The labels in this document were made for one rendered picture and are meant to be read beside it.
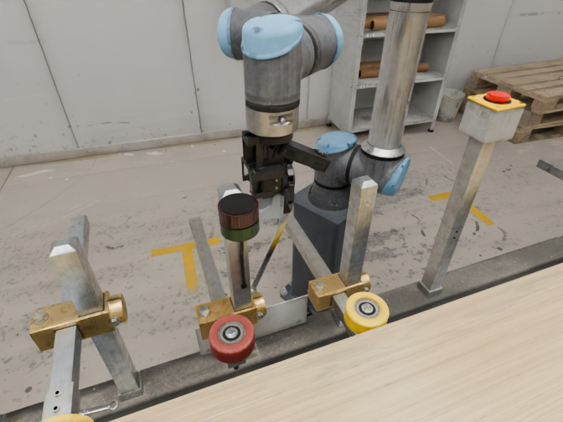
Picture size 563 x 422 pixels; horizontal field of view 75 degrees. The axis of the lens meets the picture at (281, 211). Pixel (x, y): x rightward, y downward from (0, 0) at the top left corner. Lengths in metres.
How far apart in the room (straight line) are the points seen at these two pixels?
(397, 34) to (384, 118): 0.24
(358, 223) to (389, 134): 0.59
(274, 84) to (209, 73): 2.66
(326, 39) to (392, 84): 0.57
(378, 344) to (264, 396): 0.21
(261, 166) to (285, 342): 0.44
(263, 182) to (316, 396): 0.35
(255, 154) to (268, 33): 0.20
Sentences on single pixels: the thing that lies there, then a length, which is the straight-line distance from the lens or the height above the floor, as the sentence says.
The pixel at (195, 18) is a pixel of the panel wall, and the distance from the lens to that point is 3.13.
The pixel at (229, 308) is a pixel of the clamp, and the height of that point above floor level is 0.87.
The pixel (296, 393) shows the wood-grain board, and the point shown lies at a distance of 0.62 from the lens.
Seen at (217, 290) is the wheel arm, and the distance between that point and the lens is 0.80.
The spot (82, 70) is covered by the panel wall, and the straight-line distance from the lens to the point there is 3.23.
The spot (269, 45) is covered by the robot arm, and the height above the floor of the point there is 1.34.
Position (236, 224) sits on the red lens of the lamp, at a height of 1.13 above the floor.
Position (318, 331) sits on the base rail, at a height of 0.70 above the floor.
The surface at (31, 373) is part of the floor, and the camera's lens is 1.97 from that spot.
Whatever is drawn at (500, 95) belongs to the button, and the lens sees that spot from 0.79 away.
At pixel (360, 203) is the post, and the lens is 0.69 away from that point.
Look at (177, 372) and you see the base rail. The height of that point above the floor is 0.70.
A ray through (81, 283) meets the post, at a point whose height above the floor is 1.04.
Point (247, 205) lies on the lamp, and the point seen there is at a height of 1.15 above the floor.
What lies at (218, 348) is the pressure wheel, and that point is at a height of 0.91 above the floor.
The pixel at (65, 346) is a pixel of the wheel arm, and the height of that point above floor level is 0.96.
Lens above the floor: 1.46
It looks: 37 degrees down
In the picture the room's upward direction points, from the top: straight up
